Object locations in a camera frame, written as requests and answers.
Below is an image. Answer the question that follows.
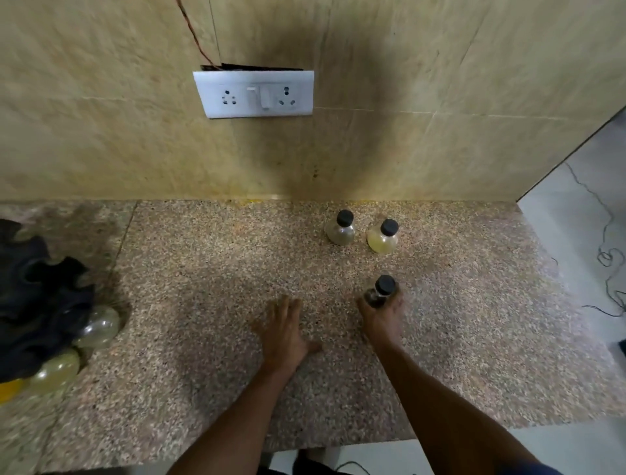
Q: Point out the person's right hand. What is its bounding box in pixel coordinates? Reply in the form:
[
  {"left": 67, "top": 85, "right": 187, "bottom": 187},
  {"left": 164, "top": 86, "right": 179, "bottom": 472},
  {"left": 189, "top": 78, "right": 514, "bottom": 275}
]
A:
[{"left": 356, "top": 284, "right": 407, "bottom": 350}]

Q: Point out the person's left hand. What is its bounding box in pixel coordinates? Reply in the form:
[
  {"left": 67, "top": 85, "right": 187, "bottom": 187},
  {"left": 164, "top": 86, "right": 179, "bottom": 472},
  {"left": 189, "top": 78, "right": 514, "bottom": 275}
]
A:
[{"left": 251, "top": 295, "right": 323, "bottom": 376}]

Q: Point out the dark bottle with black cap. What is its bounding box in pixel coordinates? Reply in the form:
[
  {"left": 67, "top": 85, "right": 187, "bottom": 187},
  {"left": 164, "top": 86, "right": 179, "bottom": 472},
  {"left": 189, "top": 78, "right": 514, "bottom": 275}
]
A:
[{"left": 364, "top": 274, "right": 397, "bottom": 309}]

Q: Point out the person's left forearm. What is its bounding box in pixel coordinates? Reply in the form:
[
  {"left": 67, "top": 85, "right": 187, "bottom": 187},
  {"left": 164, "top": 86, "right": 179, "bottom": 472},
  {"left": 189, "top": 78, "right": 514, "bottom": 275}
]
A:
[{"left": 167, "top": 364, "right": 295, "bottom": 475}]

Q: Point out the person's right forearm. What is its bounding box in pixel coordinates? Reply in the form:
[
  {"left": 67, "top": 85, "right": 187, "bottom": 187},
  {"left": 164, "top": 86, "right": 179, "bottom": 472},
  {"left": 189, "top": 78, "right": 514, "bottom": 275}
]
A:
[{"left": 374, "top": 343, "right": 541, "bottom": 475}]

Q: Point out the pale yellow bottle black cap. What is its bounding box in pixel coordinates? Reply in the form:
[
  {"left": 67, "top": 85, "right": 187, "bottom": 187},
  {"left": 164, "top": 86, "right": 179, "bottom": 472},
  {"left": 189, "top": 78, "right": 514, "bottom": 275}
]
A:
[{"left": 367, "top": 219, "right": 400, "bottom": 254}]

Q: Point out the clear grey bottle black cap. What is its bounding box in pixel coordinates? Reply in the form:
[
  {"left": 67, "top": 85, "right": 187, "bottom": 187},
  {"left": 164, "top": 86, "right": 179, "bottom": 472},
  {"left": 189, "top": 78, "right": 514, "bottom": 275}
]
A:
[{"left": 325, "top": 209, "right": 356, "bottom": 246}]

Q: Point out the clear round bottle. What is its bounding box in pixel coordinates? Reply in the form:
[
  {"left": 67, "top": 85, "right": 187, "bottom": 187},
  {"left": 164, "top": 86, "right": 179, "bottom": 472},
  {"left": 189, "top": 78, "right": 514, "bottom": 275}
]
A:
[{"left": 73, "top": 305, "right": 122, "bottom": 349}]

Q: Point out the pale green round bottle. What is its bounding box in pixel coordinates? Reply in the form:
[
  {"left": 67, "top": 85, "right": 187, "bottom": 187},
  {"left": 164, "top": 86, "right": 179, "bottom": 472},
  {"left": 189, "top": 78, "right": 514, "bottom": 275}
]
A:
[{"left": 28, "top": 348, "right": 81, "bottom": 395}]

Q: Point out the black moulded bottle holder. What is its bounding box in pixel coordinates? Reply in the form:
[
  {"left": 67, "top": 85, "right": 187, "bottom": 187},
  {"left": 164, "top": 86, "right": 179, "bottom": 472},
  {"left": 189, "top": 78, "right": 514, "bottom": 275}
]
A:
[{"left": 0, "top": 219, "right": 97, "bottom": 384}]

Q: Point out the dark blue sleeve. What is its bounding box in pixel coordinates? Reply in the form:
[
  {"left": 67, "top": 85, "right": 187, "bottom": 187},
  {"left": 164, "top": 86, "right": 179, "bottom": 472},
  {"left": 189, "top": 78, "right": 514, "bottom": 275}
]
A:
[{"left": 498, "top": 459, "right": 564, "bottom": 475}]

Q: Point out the bright yellow round bottle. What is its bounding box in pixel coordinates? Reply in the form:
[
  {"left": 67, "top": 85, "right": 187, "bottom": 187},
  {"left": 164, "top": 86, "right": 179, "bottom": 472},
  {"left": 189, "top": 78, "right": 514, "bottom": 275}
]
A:
[{"left": 0, "top": 379, "right": 26, "bottom": 405}]

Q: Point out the white wall socket plate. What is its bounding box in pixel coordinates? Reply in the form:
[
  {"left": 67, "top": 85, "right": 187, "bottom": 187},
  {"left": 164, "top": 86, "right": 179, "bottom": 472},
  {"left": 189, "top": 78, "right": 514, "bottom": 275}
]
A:
[{"left": 193, "top": 70, "right": 315, "bottom": 119}]

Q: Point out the thin black floor cable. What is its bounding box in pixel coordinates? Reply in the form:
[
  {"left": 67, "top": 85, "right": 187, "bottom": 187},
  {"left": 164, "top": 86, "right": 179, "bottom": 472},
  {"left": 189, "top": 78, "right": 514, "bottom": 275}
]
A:
[{"left": 566, "top": 163, "right": 626, "bottom": 318}]

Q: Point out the twisted red brown wire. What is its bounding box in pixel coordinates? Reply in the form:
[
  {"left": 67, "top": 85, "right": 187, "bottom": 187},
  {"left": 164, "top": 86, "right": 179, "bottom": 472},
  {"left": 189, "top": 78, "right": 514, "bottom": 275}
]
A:
[{"left": 176, "top": 0, "right": 223, "bottom": 70}]

